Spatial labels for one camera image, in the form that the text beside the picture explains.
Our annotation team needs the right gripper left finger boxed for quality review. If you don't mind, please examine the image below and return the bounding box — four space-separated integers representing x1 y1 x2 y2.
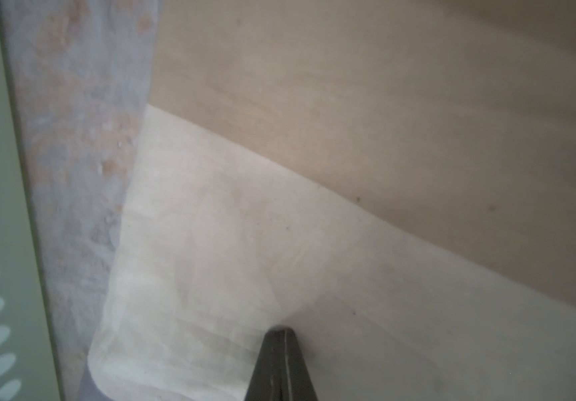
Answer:
244 327 285 401

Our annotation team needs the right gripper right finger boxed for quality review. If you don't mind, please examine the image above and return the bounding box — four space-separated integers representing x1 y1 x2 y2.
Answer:
284 327 318 401

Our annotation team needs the beige cream grey pillowcase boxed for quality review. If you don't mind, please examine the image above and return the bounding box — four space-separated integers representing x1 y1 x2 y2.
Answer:
87 1 576 400

